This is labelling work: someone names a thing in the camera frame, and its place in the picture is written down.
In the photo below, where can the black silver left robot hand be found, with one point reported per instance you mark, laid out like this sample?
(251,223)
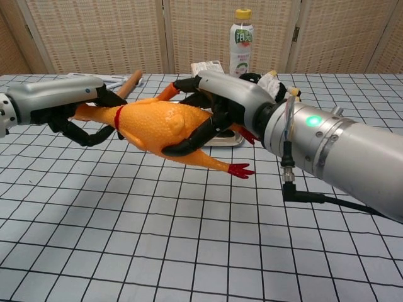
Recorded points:
(56,94)

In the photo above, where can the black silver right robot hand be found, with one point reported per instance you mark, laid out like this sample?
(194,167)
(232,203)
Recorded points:
(233,94)

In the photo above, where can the yellow rubber chicken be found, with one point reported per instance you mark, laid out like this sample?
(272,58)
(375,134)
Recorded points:
(157,124)

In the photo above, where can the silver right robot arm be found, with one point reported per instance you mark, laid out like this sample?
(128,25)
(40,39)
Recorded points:
(340,148)

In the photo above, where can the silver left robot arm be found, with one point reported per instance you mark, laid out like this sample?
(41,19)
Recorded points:
(6,114)

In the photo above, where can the silver metal tray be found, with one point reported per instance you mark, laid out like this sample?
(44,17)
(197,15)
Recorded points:
(228,141)

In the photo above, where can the white black-grid tablecloth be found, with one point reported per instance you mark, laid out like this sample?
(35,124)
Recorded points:
(157,236)

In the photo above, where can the black white plush doll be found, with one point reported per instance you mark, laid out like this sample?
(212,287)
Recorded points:
(277,88)

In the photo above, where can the white drink bottle yellow cap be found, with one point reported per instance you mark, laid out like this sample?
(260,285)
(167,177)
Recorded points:
(241,47)

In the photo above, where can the beige woven folding screen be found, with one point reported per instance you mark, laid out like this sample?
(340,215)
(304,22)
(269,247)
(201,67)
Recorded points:
(94,34)

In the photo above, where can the wooden rolling pin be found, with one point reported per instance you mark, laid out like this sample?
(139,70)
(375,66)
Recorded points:
(130,84)

